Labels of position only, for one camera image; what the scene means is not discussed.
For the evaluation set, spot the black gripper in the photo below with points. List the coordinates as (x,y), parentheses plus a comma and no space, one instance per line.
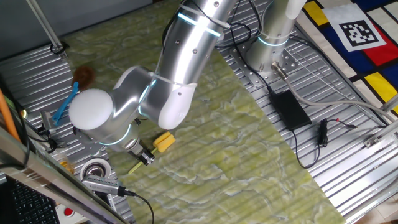
(139,150)

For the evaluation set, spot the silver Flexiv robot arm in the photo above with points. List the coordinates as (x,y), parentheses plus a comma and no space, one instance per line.
(180,56)

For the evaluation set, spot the silver tape roll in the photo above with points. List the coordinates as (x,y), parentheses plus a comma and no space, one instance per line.
(94,169)

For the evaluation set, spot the green marble pattern mat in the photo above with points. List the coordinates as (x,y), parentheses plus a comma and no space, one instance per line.
(217,155)

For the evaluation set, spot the glass beaker with yellow liquid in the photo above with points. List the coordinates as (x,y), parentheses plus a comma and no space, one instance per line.
(66,165)

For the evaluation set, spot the grey emergency stop box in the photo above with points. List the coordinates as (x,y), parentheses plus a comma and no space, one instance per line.
(68,212)

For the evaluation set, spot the black clamp tool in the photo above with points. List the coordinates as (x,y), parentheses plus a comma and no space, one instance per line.
(47,121)

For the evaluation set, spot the black keyboard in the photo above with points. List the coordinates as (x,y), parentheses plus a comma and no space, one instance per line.
(31,205)

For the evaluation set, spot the orange tube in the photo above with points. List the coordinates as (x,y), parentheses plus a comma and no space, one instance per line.
(6,115)

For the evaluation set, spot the black power adapter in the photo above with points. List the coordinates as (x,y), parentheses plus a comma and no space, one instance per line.
(290,110)

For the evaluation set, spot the metal pole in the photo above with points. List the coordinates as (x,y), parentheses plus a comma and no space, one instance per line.
(46,28)

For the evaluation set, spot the white fiducial marker sheet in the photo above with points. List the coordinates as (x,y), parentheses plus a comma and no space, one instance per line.
(359,32)

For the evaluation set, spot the colourful block pattern cloth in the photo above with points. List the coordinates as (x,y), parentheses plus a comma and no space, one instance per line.
(382,84)

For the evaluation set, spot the silver depth camera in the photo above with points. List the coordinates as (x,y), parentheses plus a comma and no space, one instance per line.
(102,185)

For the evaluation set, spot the aluminium frame bar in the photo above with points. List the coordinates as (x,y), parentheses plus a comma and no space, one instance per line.
(382,133)
(46,174)

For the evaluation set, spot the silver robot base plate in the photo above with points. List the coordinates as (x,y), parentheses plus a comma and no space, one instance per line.
(258,79)

